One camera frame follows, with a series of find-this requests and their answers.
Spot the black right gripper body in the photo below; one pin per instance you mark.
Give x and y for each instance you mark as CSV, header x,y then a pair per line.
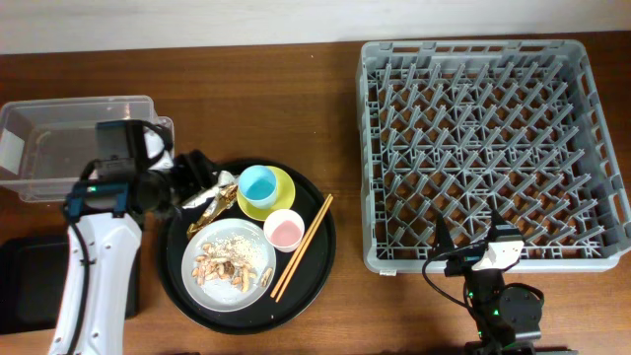
x,y
461,262

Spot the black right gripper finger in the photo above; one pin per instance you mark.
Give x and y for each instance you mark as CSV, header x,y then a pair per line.
x,y
444,241
500,228

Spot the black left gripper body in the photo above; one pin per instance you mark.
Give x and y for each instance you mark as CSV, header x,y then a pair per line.
x,y
195,176

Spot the gold snack wrapper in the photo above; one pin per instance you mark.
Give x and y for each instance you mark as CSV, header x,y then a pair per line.
x,y
223,200

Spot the blue cup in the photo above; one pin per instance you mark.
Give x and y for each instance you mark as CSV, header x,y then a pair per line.
x,y
258,185

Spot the pink cup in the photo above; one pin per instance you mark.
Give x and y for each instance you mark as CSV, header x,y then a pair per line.
x,y
284,229

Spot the white tissue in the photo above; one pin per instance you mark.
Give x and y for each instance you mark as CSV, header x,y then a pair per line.
x,y
224,178

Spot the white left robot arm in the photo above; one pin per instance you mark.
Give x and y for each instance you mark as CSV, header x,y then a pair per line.
x,y
105,211

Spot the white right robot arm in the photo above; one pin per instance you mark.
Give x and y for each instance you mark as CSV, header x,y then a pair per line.
x,y
507,316

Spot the grey dishwasher rack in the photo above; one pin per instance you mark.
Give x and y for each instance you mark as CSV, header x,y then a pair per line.
x,y
464,129

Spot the clear plastic waste bin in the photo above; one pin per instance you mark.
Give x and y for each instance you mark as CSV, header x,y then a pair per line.
x,y
45,144

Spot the food scraps on plate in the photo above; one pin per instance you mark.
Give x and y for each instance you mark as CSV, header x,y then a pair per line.
x,y
237,261

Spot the grey plate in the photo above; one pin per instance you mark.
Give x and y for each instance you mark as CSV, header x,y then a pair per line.
x,y
217,295

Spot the black round tray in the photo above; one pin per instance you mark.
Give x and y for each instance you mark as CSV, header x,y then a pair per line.
x,y
264,314

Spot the yellow bowl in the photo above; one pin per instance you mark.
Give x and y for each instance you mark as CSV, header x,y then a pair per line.
x,y
285,197

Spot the upper wooden chopstick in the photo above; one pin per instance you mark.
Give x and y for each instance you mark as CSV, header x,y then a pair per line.
x,y
305,239

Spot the black rectangular bin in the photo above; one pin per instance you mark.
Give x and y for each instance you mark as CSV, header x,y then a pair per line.
x,y
33,273

